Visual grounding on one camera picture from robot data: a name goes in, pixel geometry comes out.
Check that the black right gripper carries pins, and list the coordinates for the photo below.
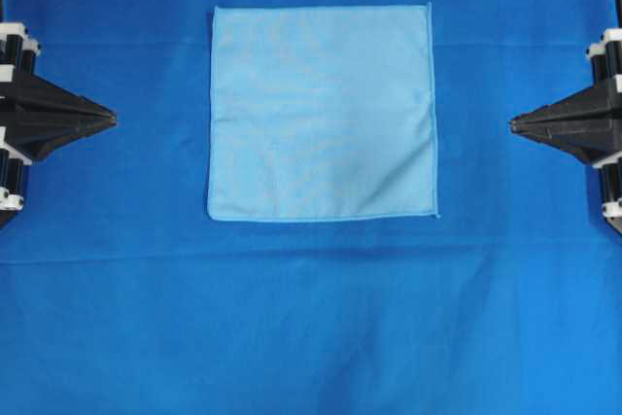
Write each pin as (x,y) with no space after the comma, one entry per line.
(593,143)

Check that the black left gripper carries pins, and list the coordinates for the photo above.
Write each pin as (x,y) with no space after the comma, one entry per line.
(36,137)

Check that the light blue towel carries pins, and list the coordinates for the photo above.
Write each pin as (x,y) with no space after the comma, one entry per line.
(322,114)

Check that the dark blue table cloth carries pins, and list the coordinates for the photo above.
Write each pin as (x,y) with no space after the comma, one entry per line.
(119,295)

